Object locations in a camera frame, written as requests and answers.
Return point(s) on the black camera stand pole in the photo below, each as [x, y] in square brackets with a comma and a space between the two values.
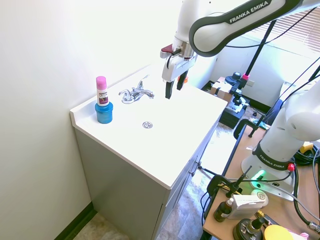
[257, 50]

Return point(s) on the black C-clamp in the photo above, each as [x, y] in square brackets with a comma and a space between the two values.
[250, 127]
[217, 185]

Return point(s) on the window blinds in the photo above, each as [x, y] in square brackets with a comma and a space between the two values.
[297, 27]

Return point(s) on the white round tin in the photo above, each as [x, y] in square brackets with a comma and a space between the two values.
[260, 196]

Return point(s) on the grey vanity cabinet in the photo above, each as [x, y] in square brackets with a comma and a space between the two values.
[130, 185]

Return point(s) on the blue round jar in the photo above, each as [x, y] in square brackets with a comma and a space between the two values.
[104, 113]

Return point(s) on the black round weight base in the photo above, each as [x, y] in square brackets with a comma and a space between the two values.
[246, 229]

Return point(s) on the yellow round lid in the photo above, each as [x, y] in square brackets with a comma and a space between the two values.
[279, 233]

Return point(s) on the chrome faucet spout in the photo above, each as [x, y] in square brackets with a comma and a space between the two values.
[141, 92]

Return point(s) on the black equipment case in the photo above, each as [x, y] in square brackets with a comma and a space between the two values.
[231, 113]

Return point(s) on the red emergency stop button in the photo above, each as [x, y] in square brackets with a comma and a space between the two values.
[290, 167]

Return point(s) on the white bottle with pink cap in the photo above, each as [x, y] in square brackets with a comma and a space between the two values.
[102, 91]

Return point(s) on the white Franka Panda arm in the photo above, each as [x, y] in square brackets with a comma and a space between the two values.
[282, 130]

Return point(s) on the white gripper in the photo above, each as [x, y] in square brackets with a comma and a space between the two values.
[176, 65]

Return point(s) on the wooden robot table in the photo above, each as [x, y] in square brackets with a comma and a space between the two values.
[252, 155]

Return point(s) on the chrome sink drain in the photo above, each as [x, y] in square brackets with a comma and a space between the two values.
[147, 125]

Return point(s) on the dark glass dropper bottle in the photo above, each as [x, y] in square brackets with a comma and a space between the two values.
[223, 210]

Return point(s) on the white sink vanity cabinet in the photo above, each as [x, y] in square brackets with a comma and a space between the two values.
[155, 125]

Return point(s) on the brown cardboard box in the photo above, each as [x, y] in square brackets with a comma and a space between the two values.
[220, 88]

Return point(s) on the white cardboard box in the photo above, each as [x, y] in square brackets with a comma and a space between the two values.
[243, 207]

